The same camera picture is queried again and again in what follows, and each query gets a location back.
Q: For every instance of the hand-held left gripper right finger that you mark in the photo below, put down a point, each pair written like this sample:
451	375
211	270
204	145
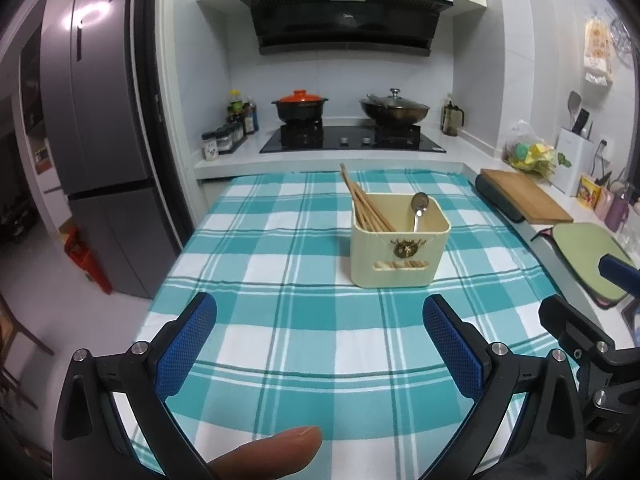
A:
452	347

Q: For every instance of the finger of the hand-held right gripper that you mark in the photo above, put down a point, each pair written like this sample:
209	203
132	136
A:
622	275
565	322

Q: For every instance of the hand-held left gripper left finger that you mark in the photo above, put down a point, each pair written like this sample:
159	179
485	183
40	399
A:
185	345

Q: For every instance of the cream utensil holder box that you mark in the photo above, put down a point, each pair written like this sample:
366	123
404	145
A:
400	265

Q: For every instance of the metal spoon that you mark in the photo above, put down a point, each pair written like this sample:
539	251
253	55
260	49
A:
420	205

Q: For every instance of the bundle of chopsticks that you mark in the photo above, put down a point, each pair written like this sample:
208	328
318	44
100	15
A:
365	205

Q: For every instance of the person's left hand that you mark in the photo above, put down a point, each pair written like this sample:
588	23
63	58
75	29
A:
270	455

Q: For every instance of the clear drinking glass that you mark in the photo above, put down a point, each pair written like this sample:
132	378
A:
631	237

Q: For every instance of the pink cup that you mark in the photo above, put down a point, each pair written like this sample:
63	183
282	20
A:
604	204

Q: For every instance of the white knife holder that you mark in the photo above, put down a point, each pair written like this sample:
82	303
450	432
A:
572	165

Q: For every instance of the wooden cutting board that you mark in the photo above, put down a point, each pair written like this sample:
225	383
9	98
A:
530	195

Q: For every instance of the teal plaid tablecloth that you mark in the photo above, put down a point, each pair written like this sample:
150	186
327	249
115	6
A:
310	335

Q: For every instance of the red plastic stool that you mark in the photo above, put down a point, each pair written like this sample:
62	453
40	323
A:
90	262

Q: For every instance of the clear plastic bag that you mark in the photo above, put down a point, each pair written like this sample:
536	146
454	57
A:
532	152

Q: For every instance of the wooden chair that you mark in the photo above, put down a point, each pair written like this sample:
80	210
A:
20	350

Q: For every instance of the grey spatula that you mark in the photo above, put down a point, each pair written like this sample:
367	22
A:
575	105

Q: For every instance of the rack of spice jars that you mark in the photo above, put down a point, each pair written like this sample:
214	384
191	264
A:
220	142

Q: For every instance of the hanging printed food bag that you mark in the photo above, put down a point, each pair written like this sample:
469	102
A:
597	50

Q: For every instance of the dark glass jug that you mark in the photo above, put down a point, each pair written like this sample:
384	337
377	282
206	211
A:
452	117

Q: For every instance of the black gas cooktop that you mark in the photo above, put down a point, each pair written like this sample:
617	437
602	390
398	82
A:
350	140

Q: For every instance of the dark sauce bottle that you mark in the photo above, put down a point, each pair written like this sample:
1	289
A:
251	120

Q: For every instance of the yellow-capped sauce bottle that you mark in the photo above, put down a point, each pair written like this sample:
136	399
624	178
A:
235	107

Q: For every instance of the wok with glass lid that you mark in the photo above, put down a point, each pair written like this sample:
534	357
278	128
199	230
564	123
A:
395	110

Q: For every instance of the grey refrigerator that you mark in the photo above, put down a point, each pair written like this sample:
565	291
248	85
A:
100	110

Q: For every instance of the black pot with orange lid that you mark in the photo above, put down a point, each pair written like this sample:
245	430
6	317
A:
300	105

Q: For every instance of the black range hood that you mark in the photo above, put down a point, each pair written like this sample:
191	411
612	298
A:
345	20

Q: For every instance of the white wall outlet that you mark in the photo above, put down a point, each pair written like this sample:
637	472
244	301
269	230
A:
605	147

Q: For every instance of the dark door frame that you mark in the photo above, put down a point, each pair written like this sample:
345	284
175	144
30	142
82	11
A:
160	110

